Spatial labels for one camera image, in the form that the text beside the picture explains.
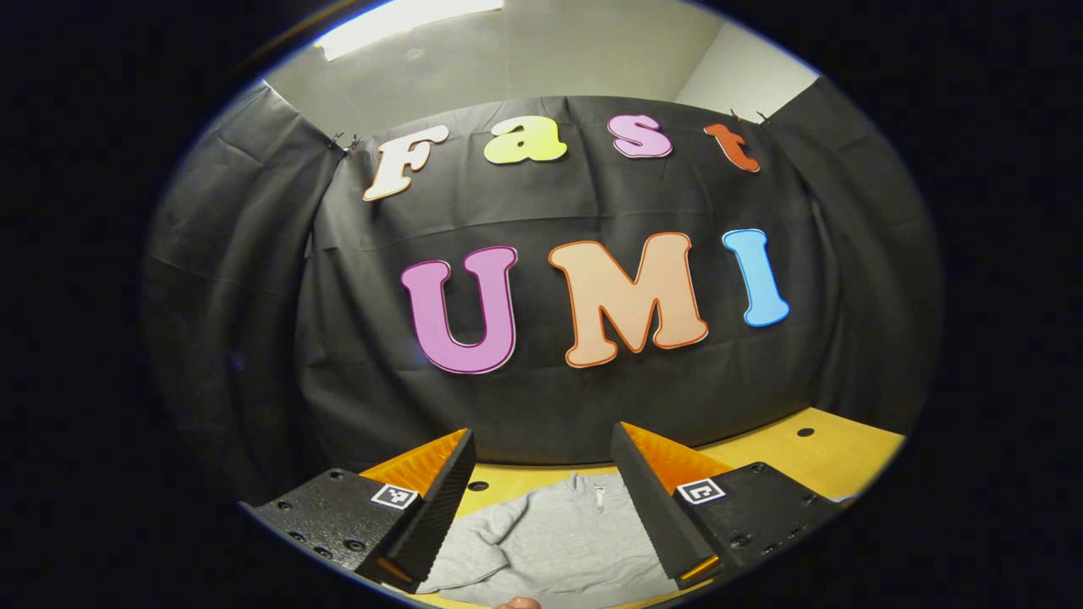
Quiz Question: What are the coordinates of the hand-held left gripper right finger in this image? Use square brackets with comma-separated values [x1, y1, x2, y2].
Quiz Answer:
[611, 421, 838, 590]

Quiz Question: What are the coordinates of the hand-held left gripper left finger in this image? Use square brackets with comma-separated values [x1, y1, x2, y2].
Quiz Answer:
[241, 428, 478, 593]

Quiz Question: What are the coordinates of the grey zip sweatshirt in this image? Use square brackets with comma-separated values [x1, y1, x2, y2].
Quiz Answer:
[417, 472, 857, 609]

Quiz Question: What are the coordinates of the black backdrop cloth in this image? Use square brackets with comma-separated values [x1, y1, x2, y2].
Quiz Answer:
[144, 76, 944, 500]

